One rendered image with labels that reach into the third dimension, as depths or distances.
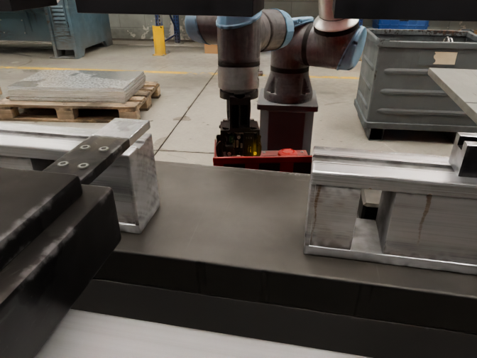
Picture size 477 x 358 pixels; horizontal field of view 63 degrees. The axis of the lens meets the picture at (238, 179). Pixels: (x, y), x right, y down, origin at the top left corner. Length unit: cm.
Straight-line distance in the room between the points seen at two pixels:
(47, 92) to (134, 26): 398
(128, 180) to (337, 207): 21
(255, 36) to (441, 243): 45
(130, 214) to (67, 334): 24
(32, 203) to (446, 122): 303
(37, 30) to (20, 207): 633
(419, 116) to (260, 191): 261
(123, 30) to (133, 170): 711
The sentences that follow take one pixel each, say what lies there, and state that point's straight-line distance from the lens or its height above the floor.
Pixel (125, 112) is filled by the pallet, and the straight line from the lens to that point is 331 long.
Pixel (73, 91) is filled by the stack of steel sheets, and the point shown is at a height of 23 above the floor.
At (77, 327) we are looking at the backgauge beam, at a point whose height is 98.
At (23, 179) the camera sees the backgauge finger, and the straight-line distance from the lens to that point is 23.
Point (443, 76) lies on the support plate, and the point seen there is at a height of 100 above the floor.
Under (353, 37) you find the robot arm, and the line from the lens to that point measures 109.
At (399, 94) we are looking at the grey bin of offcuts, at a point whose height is 35.
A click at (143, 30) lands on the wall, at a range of 736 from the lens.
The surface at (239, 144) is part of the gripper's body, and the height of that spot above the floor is 84.
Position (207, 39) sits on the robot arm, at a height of 100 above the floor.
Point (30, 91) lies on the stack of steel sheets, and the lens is 370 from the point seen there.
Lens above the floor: 113
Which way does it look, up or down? 29 degrees down
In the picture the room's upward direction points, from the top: straight up
